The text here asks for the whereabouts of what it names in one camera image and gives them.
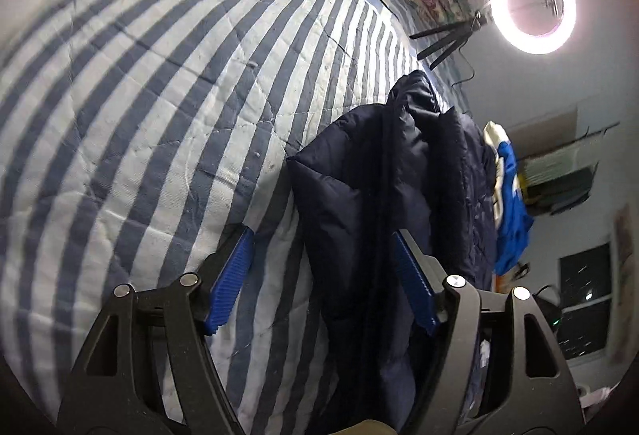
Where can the blue white striped quilt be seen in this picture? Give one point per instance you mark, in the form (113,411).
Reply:
(134,131)

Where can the blue and white garment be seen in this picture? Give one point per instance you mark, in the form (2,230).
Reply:
(512,221)

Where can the navy quilted puffer jacket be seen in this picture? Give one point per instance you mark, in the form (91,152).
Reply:
(403,164)

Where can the white ring light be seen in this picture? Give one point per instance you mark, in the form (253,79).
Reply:
(537,27)

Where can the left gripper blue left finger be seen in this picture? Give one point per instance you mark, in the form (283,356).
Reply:
(145,367)

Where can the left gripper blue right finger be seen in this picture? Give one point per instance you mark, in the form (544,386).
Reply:
(496,368)

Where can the black mini tripod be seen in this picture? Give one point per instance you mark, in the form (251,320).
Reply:
(452,37)

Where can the window with dark panes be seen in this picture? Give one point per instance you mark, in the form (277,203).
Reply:
(586,293)

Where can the beige handle trigger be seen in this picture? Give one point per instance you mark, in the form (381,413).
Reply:
(368,427)

